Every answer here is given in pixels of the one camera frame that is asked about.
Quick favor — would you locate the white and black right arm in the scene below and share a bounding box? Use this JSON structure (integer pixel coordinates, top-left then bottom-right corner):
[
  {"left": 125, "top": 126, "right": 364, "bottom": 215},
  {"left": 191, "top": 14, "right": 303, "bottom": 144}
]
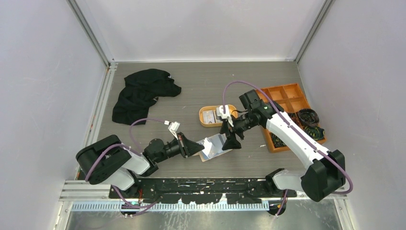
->
[{"left": 218, "top": 90, "right": 350, "bottom": 202}]

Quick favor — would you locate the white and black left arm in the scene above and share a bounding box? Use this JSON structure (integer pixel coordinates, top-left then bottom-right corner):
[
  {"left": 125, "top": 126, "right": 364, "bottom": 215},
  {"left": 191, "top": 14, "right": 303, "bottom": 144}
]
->
[{"left": 76, "top": 132, "right": 204, "bottom": 198}]

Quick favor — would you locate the black cloth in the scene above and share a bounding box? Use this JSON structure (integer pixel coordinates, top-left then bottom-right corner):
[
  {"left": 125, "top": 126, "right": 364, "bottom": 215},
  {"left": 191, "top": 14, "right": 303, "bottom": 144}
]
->
[{"left": 112, "top": 69, "right": 182, "bottom": 125}]

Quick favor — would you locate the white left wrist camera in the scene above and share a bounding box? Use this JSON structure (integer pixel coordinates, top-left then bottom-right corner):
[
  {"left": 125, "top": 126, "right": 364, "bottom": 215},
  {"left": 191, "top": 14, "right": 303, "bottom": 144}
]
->
[{"left": 164, "top": 120, "right": 180, "bottom": 140}]

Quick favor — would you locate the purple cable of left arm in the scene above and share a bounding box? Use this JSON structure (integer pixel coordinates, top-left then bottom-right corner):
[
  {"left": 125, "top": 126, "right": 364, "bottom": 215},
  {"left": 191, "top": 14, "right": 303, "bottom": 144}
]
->
[{"left": 84, "top": 118, "right": 172, "bottom": 218}]

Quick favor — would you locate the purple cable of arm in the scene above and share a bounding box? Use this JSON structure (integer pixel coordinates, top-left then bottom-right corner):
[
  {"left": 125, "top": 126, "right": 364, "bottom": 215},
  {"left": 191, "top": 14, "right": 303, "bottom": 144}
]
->
[
  {"left": 222, "top": 80, "right": 354, "bottom": 217},
  {"left": 84, "top": 118, "right": 172, "bottom": 218}
]

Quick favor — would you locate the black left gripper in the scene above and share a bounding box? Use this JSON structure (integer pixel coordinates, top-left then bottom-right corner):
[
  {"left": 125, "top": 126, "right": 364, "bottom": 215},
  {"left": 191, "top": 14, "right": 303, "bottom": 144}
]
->
[{"left": 155, "top": 132, "right": 204, "bottom": 163}]

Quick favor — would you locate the green patterned rolled tie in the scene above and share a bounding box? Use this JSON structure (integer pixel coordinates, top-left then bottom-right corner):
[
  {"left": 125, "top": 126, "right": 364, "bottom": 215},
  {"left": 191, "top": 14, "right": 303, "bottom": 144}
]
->
[
  {"left": 270, "top": 133, "right": 287, "bottom": 149},
  {"left": 303, "top": 126, "right": 325, "bottom": 141}
]

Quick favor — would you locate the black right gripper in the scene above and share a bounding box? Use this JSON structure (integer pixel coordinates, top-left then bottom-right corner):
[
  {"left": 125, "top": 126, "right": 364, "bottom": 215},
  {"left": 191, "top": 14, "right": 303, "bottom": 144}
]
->
[{"left": 220, "top": 111, "right": 258, "bottom": 150}]

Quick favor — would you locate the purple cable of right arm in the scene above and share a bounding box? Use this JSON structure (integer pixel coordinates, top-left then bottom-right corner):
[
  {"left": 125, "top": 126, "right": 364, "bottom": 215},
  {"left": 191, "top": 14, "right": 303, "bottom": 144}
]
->
[{"left": 222, "top": 80, "right": 354, "bottom": 217}]

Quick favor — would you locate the aluminium front rail frame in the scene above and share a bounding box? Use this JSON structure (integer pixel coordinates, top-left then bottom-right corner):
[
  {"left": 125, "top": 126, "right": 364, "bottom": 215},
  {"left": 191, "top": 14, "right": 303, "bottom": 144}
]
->
[{"left": 59, "top": 179, "right": 348, "bottom": 213}]

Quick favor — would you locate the dark patterned rolled tie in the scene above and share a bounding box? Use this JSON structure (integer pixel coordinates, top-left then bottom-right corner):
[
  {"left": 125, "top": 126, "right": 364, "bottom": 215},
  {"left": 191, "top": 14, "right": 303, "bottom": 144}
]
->
[{"left": 288, "top": 113, "right": 301, "bottom": 127}]

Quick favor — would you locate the yellow oval tray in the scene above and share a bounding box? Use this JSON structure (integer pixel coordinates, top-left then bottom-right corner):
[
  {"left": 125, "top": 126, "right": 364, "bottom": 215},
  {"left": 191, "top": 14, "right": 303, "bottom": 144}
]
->
[{"left": 199, "top": 105, "right": 222, "bottom": 127}]

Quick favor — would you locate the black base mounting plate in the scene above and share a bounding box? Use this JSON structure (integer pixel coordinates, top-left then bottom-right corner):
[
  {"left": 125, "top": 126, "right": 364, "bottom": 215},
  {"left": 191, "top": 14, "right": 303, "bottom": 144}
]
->
[{"left": 121, "top": 178, "right": 283, "bottom": 205}]

